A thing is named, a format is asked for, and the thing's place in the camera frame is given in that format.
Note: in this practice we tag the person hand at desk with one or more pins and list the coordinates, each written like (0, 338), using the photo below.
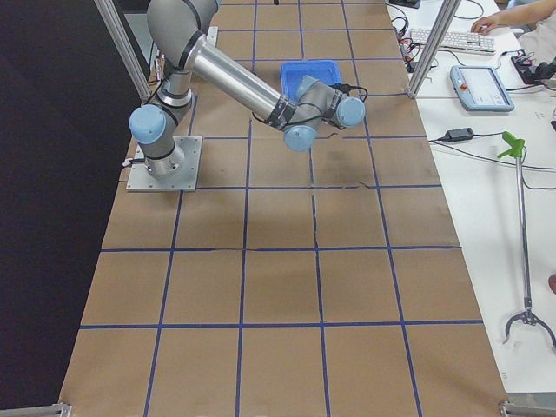
(485, 25)

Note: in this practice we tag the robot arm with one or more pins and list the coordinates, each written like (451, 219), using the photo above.
(180, 31)

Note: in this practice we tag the blue plastic tray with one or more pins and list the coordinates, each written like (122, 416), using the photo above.
(292, 74)

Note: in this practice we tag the white keyboard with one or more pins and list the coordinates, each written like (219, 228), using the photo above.
(465, 42)

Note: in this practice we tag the teach pendant tablet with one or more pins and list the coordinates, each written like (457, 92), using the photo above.
(480, 89)

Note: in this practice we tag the black power adapter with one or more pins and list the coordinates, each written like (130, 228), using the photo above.
(459, 135)

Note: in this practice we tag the green reacher grabber tool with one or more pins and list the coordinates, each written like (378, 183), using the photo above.
(526, 316)

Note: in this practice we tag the brown paper table mat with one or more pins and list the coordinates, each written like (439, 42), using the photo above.
(321, 283)

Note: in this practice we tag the aluminium frame post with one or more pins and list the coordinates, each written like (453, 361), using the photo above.
(439, 29)

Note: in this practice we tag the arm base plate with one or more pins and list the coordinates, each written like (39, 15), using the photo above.
(178, 171)

